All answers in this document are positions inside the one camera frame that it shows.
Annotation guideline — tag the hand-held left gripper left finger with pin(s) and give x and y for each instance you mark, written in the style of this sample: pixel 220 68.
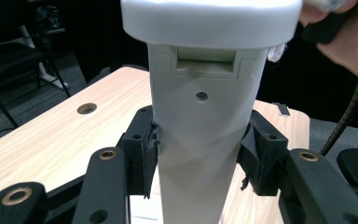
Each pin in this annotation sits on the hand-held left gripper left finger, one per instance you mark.
pixel 140 155

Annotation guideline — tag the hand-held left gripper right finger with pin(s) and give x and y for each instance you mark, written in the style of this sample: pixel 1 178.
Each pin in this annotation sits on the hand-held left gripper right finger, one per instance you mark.
pixel 267 161

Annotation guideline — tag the white desk lamp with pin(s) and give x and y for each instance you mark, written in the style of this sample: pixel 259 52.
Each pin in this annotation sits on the white desk lamp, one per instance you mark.
pixel 205 124

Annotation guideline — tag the small grey plastic piece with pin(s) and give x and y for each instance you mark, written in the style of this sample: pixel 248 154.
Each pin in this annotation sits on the small grey plastic piece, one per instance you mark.
pixel 281 109

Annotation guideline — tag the white stand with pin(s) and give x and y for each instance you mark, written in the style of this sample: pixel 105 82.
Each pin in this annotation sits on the white stand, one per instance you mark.
pixel 51 77

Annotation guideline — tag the black folding chair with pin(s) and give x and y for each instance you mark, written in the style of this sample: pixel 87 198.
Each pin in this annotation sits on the black folding chair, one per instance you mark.
pixel 9 59

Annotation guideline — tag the black bag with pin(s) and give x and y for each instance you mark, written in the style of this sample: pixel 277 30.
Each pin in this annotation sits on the black bag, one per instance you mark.
pixel 49 18

